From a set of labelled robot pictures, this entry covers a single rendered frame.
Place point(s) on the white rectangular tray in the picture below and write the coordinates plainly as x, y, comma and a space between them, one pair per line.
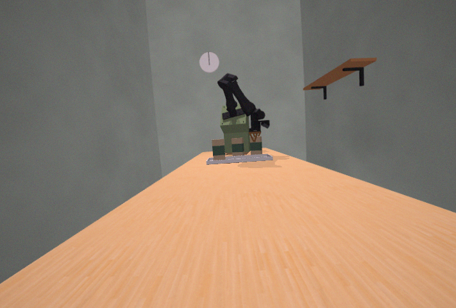
241, 158

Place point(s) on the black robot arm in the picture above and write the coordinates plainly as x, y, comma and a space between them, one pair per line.
230, 87

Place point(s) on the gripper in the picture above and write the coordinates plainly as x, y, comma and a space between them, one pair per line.
254, 131

